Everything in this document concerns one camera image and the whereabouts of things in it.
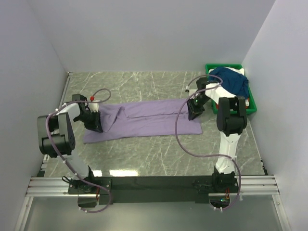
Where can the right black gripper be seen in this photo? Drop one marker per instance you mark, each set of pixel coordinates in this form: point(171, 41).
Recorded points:
point(192, 111)

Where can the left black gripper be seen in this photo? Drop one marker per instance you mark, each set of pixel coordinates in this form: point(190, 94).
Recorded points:
point(96, 125)

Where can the purple t shirt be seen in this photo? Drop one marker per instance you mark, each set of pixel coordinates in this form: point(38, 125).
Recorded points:
point(136, 119)

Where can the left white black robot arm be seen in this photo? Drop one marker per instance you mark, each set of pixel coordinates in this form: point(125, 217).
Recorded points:
point(57, 140)

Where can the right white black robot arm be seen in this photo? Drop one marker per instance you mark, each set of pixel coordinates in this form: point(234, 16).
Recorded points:
point(231, 121)

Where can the dark blue t shirt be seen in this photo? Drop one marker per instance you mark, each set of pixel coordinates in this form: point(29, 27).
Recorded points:
point(233, 79)

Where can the green plastic bin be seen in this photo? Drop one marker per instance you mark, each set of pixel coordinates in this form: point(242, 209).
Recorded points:
point(250, 102)

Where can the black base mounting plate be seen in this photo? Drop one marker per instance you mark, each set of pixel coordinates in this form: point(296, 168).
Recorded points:
point(115, 190)

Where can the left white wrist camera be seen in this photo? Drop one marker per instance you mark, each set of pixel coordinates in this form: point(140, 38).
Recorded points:
point(94, 105)

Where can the aluminium rail frame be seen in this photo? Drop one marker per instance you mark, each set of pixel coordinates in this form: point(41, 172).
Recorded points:
point(47, 207)

